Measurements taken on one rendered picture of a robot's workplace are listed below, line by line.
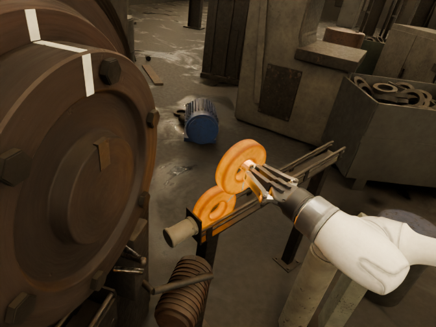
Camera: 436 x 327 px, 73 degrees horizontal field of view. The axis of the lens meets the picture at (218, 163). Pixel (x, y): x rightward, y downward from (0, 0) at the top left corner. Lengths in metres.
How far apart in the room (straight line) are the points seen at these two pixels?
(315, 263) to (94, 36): 1.03
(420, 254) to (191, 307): 0.59
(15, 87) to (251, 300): 1.48
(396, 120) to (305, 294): 1.52
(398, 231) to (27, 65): 0.70
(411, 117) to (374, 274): 1.93
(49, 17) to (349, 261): 0.57
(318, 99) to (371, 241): 2.40
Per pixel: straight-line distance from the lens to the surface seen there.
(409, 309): 1.97
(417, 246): 0.76
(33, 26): 0.30
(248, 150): 0.73
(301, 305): 1.37
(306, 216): 0.63
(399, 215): 1.75
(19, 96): 0.23
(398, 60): 4.58
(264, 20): 2.96
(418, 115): 2.48
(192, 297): 0.95
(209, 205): 0.88
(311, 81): 2.91
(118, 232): 0.42
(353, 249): 0.61
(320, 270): 1.20
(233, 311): 1.56
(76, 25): 0.34
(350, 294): 1.37
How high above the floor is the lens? 1.32
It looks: 32 degrees down
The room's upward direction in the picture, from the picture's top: 9 degrees clockwise
